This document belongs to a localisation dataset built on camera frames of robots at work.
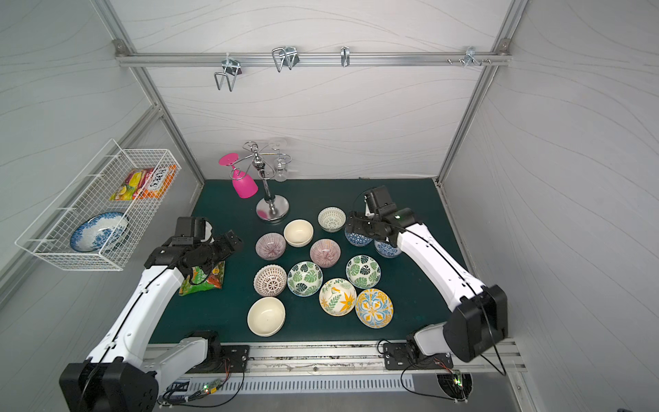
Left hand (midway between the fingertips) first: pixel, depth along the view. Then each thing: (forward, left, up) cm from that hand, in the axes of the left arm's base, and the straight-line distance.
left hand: (234, 247), depth 80 cm
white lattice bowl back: (+22, -30, -14) cm, 40 cm away
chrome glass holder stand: (+28, -4, -14) cm, 31 cm away
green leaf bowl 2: (0, -42, -15) cm, 45 cm away
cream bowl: (-16, -10, -15) cm, 24 cm away
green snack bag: (-5, +9, -13) cm, 17 cm away
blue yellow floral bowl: (-13, -45, -15) cm, 49 cm away
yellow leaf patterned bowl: (-10, -33, -15) cm, 37 cm away
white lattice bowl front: (-4, -9, -15) cm, 18 cm away
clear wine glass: (+38, -9, +1) cm, 39 cm away
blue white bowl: (+10, -51, -16) cm, 55 cm away
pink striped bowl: (+9, -7, -14) cm, 18 cm away
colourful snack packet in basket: (+10, +23, +18) cm, 31 cm away
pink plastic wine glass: (+28, +4, -1) cm, 28 cm away
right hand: (+8, -39, +3) cm, 40 cm away
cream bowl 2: (+15, -17, -14) cm, 26 cm away
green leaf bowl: (-3, -21, -15) cm, 26 cm away
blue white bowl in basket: (-6, +27, +17) cm, 33 cm away
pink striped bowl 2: (+7, -28, -15) cm, 32 cm away
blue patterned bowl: (+14, -40, -15) cm, 45 cm away
